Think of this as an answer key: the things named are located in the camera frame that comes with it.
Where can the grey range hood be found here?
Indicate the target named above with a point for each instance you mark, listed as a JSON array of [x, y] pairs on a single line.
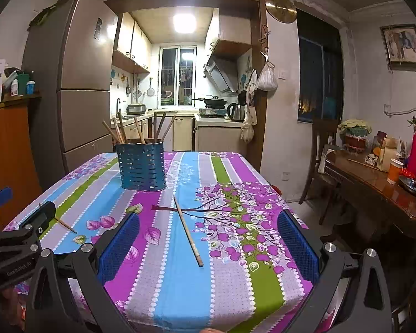
[[222, 74]]

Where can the black wok on stove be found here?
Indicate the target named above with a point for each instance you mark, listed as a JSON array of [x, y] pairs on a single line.
[[213, 103]]

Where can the left hand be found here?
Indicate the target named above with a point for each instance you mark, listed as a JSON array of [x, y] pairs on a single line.
[[11, 308]]

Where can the floral striped tablecloth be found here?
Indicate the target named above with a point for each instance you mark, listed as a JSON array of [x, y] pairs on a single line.
[[249, 281]]

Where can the steel electric kettle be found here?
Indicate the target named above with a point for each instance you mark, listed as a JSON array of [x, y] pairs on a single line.
[[236, 112]]

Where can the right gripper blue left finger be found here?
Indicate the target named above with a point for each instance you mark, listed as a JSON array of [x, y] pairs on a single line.
[[113, 246]]

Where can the round brass wall clock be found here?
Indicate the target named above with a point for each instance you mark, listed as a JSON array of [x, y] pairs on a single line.
[[281, 10]]

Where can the orange wooden cabinet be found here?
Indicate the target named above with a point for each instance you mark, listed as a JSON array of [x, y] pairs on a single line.
[[17, 169]]

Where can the white hanging plastic bag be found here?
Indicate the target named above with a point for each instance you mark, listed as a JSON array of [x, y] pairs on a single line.
[[267, 80]]

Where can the dark wooden chair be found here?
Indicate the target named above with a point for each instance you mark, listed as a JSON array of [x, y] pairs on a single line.
[[324, 133]]

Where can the right hand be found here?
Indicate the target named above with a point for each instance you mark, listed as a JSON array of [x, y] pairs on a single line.
[[211, 330]]

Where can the green container on cabinet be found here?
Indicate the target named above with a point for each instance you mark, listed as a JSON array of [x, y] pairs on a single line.
[[22, 83]]

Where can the silver rice cooker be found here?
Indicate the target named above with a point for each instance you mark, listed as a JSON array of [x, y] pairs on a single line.
[[136, 109]]

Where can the blue slotted utensil holder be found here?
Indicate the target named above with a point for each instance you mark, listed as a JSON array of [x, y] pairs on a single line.
[[141, 166]]

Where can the orange paper cup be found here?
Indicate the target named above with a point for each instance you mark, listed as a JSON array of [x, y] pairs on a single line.
[[394, 171]]

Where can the dark curtained window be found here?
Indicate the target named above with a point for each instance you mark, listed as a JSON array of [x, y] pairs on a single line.
[[321, 70]]

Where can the potted plant in red pot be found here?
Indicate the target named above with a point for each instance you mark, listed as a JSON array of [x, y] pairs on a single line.
[[353, 134]]

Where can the framed elephant picture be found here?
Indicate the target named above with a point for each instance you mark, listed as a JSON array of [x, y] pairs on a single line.
[[400, 45]]

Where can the white bottle on cabinet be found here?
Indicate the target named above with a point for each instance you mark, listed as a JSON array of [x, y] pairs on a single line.
[[14, 90]]

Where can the kitchen window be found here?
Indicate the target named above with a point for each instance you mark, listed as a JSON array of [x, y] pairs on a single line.
[[177, 76]]

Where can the beige hanging bags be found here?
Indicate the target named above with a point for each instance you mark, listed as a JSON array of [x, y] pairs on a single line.
[[250, 119]]

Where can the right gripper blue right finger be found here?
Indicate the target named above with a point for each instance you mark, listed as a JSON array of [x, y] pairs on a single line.
[[302, 253]]

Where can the grey three-door refrigerator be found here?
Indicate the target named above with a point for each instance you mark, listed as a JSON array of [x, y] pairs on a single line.
[[69, 56]]

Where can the dark wooden side table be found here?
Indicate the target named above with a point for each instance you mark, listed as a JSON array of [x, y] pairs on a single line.
[[379, 204]]

